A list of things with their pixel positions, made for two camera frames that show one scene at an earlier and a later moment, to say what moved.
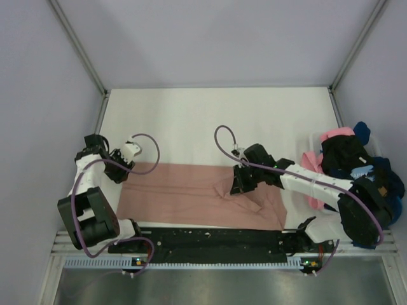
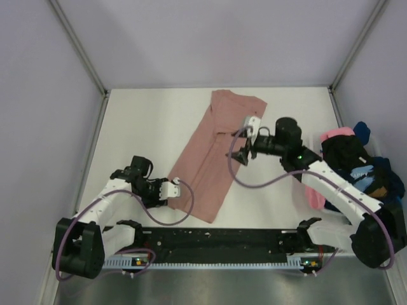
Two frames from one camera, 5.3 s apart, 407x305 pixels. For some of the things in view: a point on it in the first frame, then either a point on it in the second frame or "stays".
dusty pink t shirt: [198, 197] -> [205, 162]
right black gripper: [239, 185] -> [242, 155]
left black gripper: [119, 176] -> [155, 202]
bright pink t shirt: [313, 161] stays
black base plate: [213, 242] stays
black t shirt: [341, 154] stays
